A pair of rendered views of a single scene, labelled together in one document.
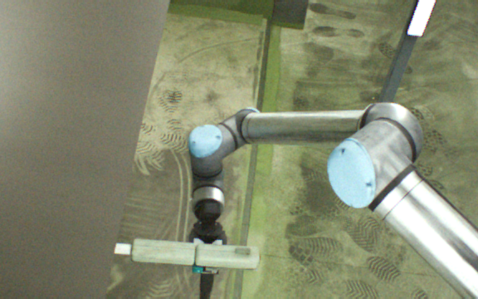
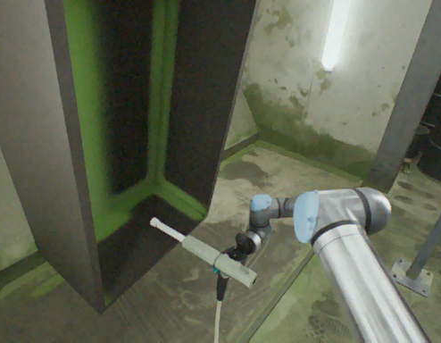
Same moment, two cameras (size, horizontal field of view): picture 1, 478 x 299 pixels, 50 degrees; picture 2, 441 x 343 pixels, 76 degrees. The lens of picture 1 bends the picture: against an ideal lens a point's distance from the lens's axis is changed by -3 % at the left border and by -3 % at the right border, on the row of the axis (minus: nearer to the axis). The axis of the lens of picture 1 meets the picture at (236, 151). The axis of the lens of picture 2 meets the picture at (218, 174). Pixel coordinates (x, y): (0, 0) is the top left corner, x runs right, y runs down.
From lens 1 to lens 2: 0.47 m
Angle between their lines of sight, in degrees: 32
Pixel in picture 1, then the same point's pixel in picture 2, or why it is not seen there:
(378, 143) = (333, 196)
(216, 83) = not seen: hidden behind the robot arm
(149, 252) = (191, 244)
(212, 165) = (259, 219)
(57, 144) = (24, 22)
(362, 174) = (306, 210)
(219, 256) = (228, 265)
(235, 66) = not seen: hidden behind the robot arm
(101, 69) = not seen: outside the picture
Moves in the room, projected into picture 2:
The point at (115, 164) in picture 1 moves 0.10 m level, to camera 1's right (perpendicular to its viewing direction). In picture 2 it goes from (45, 41) to (82, 50)
